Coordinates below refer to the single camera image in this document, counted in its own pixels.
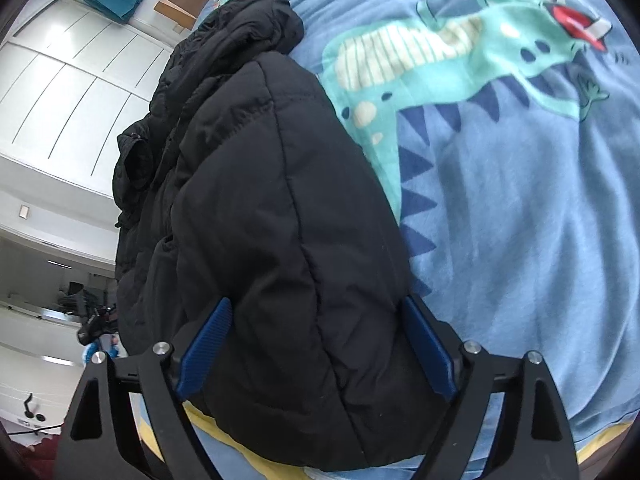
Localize black puffer jacket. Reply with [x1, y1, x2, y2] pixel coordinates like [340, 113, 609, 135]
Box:
[113, 0, 446, 471]

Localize blue dinosaur print duvet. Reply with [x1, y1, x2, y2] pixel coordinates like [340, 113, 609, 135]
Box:
[192, 0, 640, 474]

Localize white sliding wardrobe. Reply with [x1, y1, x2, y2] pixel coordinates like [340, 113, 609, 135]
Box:
[1, 0, 170, 196]

